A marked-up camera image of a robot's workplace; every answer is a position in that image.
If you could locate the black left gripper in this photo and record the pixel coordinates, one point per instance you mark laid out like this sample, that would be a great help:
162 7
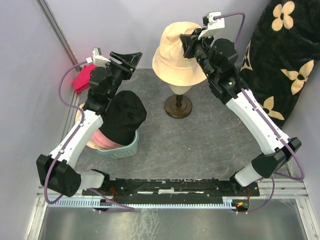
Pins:
129 62

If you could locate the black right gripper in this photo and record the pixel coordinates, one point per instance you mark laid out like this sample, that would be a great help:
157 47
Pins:
191 41

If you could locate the cream bucket hat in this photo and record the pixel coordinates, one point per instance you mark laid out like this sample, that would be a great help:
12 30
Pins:
169 63

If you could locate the light blue plastic basket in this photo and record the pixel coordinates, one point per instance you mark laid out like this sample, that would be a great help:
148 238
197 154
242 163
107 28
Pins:
122 152

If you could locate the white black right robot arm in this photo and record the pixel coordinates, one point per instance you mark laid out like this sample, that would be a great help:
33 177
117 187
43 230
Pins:
216 59

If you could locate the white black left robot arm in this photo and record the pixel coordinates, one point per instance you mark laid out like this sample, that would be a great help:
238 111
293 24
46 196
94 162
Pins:
56 170

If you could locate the magenta hat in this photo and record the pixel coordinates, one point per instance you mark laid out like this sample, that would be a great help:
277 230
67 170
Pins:
81 82

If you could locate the black bucket hat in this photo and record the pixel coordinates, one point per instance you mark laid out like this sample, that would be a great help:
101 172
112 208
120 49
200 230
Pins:
123 117

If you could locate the brown round wooden stand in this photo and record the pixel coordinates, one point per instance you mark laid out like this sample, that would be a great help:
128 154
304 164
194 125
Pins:
178 106

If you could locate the pink bucket hat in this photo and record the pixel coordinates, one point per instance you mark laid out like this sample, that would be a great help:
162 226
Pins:
103 142

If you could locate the beige bottom hat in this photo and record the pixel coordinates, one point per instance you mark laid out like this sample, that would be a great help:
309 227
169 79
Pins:
91 143

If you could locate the black floral blanket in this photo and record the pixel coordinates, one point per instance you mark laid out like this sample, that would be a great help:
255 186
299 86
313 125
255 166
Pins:
283 50

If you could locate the aluminium corner profile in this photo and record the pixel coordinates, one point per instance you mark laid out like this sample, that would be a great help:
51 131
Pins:
54 25

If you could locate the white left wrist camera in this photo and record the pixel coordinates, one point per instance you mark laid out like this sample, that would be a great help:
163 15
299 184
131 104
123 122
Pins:
97 58

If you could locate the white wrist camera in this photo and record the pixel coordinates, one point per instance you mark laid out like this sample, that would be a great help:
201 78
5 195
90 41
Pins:
97 58
213 22

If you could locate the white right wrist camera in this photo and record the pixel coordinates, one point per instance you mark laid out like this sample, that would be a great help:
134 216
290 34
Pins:
213 22

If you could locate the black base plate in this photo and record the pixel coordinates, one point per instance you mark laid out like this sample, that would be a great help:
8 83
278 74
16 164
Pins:
175 191

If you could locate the light blue cable duct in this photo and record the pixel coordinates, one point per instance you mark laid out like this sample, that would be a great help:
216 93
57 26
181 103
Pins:
99 203

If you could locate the aluminium rail frame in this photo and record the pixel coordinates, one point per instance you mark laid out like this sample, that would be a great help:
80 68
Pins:
210 143

